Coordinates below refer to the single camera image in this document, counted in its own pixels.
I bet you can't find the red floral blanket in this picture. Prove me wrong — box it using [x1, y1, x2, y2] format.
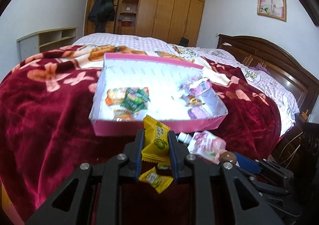
[1, 45, 282, 224]

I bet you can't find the wooden wardrobe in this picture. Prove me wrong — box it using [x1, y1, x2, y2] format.
[84, 0, 205, 47]

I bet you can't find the pink cardboard box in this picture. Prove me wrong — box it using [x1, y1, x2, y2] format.
[89, 53, 228, 137]

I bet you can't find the green snack packet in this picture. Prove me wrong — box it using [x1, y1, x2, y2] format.
[121, 87, 150, 112]

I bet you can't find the framed wedding photo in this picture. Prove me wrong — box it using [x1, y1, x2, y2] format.
[257, 0, 287, 22]

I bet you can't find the purple jelly cup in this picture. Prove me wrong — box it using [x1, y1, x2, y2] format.
[188, 105, 212, 119]

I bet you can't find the yellow candy packet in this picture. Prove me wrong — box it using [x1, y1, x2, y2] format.
[138, 167, 174, 194]
[141, 115, 170, 165]

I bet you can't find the wooden headboard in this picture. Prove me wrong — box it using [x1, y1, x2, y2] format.
[217, 34, 318, 121]

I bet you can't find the low white shelf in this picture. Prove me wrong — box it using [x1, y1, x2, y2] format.
[17, 27, 77, 61]

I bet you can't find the pink checked bedsheet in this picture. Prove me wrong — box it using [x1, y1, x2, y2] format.
[74, 33, 299, 135]

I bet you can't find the orange cracker packet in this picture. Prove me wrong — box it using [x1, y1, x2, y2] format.
[105, 87, 127, 106]

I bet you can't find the chocolate ball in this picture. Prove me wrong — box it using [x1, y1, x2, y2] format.
[219, 151, 237, 165]

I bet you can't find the burger gummy packet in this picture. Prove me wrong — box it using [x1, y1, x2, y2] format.
[183, 95, 205, 106]
[113, 109, 139, 121]

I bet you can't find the black hanging jacket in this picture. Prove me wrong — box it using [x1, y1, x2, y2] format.
[88, 0, 116, 32]

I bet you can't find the pink peach jelly pouch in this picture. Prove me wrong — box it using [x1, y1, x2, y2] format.
[177, 131, 226, 165]

